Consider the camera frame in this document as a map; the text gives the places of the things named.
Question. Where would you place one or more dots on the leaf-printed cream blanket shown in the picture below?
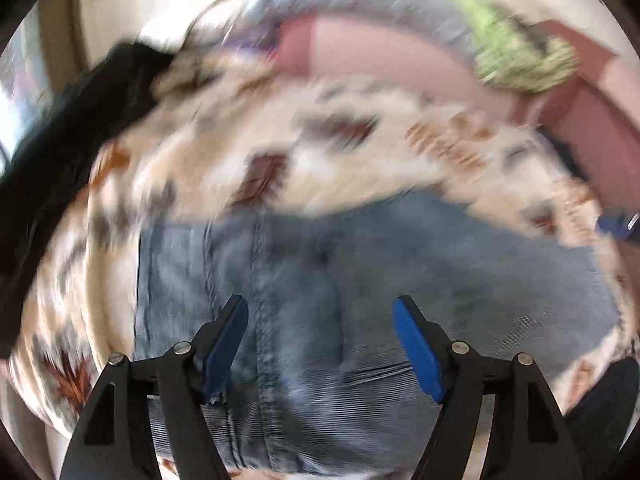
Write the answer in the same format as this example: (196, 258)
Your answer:
(350, 160)

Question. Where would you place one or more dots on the green patterned quilt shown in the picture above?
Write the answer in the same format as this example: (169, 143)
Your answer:
(505, 50)

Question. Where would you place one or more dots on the pink sofa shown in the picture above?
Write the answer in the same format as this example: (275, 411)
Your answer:
(380, 60)

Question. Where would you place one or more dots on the grey-blue denim pants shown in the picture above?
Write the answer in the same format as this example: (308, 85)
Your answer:
(325, 285)

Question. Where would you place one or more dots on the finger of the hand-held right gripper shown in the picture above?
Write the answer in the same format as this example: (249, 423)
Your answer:
(615, 222)

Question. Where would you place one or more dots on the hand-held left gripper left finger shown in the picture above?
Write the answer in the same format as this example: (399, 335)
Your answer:
(227, 350)

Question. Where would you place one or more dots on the person's dark clothing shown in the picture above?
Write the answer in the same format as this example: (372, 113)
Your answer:
(600, 400)

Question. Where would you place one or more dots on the black jacket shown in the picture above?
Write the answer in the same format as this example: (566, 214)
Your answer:
(60, 160)

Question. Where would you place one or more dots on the grey quilted blanket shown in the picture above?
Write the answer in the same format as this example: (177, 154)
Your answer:
(360, 10)

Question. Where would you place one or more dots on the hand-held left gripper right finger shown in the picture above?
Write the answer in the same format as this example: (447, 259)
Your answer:
(417, 350)

